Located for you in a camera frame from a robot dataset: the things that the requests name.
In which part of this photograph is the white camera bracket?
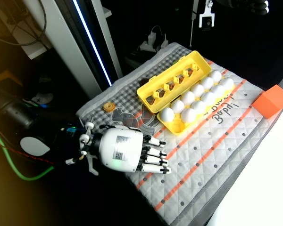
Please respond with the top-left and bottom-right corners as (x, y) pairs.
(199, 0), (216, 31)

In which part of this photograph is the grey quilt with bear print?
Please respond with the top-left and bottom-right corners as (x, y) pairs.
(76, 42), (283, 226)

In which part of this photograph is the orange cube block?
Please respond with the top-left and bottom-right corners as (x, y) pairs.
(252, 84), (283, 120)

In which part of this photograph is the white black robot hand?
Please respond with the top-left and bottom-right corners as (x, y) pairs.
(98, 124), (172, 175)
(249, 0), (270, 16)

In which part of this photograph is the black cable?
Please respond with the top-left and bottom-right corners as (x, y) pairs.
(0, 0), (48, 47)

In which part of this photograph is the thick green cable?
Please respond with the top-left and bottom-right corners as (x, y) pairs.
(0, 127), (55, 182)

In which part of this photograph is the toy ring cookie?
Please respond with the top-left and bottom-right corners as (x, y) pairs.
(102, 101), (116, 113)

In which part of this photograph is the yellow egg carton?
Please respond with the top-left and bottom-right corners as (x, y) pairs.
(136, 50), (236, 136)

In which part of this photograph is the white toy egg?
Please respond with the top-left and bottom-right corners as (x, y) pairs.
(200, 77), (214, 89)
(181, 91), (196, 105)
(171, 100), (185, 114)
(180, 108), (196, 123)
(160, 107), (175, 122)
(201, 92), (216, 106)
(211, 85), (225, 97)
(209, 70), (223, 82)
(191, 100), (206, 114)
(191, 84), (205, 97)
(220, 77), (234, 90)

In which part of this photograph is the white power strip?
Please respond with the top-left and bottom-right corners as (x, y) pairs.
(139, 40), (169, 53)

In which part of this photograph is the white frame column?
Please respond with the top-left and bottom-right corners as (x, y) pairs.
(22, 0), (123, 99)

